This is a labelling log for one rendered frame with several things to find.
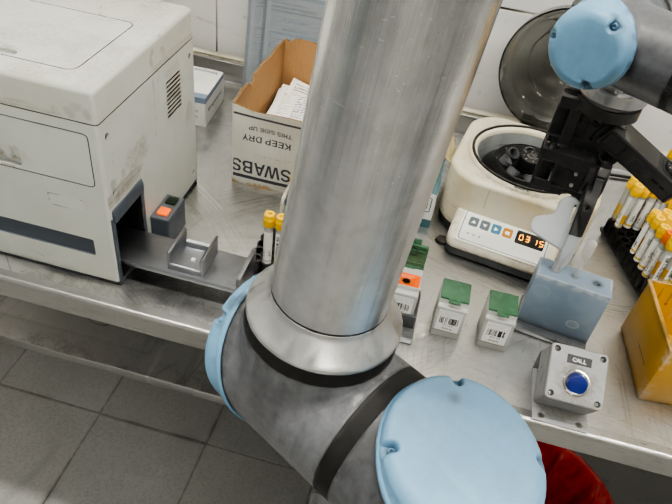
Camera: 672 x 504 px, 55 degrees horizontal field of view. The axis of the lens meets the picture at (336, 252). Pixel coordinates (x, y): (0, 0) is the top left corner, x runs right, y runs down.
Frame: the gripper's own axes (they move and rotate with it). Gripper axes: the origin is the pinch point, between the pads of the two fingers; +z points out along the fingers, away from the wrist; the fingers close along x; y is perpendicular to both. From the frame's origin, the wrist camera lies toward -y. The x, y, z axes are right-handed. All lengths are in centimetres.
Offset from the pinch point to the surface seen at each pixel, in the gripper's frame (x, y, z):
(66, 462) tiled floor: 12, 89, 103
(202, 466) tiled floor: -2, 58, 103
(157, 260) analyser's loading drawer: 19, 51, 11
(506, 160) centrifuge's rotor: -22.5, 10.8, 4.2
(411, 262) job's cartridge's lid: 6.5, 18.1, 6.7
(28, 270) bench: 25, 67, 15
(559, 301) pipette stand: 2.0, -2.3, 8.5
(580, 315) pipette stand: 2.0, -5.6, 9.6
